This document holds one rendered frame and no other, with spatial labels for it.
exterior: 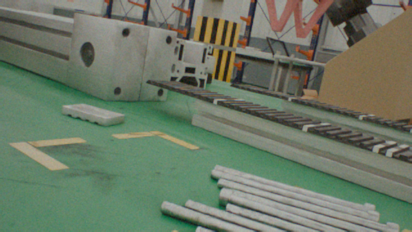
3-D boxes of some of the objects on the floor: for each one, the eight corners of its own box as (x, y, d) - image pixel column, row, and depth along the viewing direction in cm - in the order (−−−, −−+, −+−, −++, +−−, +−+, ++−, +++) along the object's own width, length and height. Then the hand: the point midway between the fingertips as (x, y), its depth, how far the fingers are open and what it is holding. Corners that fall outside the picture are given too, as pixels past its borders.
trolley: (364, 165, 380) (392, 59, 362) (358, 178, 331) (389, 56, 313) (262, 137, 424) (282, 40, 406) (243, 144, 375) (265, 35, 357)
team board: (2, 62, 625) (14, -70, 590) (26, 62, 672) (38, -60, 637) (84, 81, 581) (102, -61, 546) (103, 80, 628) (121, -50, 593)
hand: (290, 29), depth 59 cm, fingers open, 8 cm apart
